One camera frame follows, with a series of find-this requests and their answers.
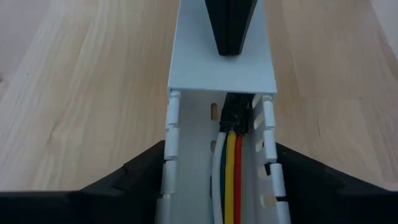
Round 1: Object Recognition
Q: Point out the green cable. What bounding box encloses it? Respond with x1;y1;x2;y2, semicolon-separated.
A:
220;136;228;224

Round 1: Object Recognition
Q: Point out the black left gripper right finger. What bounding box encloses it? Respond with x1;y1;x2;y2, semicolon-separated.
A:
275;142;398;224

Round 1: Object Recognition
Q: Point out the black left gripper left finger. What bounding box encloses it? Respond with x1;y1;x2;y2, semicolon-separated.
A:
0;140;165;224

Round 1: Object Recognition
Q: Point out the white slotted cable duct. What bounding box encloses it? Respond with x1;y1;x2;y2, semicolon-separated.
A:
155;89;292;224

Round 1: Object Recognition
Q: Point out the white cable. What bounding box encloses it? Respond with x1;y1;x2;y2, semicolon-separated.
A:
211;132;227;224

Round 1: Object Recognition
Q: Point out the white duct cover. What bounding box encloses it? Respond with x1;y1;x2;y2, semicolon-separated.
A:
167;0;278;95

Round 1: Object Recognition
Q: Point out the red cable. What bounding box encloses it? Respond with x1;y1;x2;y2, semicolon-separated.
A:
233;133;244;224

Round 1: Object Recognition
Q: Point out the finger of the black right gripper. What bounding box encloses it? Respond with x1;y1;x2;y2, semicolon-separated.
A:
231;0;259;56
204;0;233;56

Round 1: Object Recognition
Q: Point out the yellow cable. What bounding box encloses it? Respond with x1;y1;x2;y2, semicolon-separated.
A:
224;130;237;224

